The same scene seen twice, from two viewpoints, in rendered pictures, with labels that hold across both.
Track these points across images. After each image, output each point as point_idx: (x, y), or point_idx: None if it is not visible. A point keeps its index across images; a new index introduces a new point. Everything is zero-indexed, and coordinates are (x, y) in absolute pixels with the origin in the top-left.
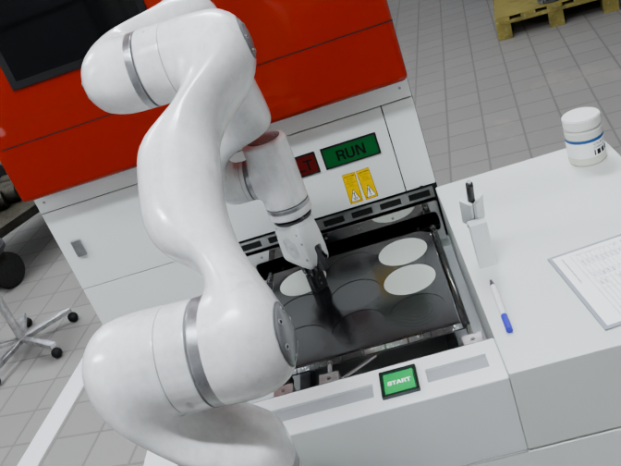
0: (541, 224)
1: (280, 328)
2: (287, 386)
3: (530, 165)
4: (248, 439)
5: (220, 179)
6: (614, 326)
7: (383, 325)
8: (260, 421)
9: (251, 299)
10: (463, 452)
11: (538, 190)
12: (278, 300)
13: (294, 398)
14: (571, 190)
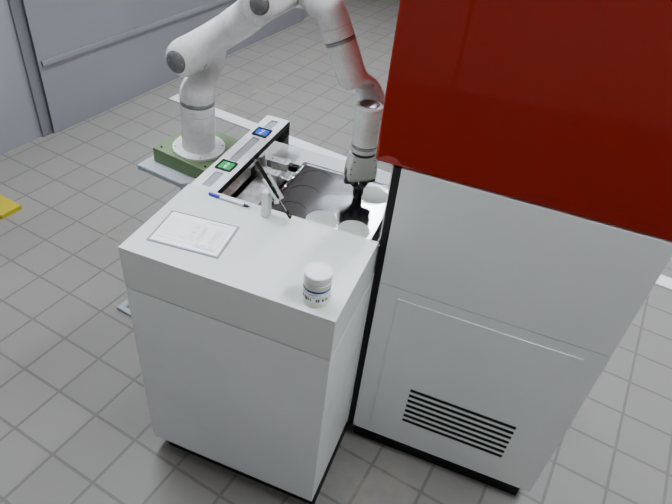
0: (272, 244)
1: (169, 54)
2: (286, 163)
3: (344, 279)
4: (185, 83)
5: (226, 29)
6: (170, 212)
7: (293, 198)
8: (190, 86)
9: (175, 42)
10: None
11: (308, 263)
12: (183, 57)
13: (257, 147)
14: (288, 270)
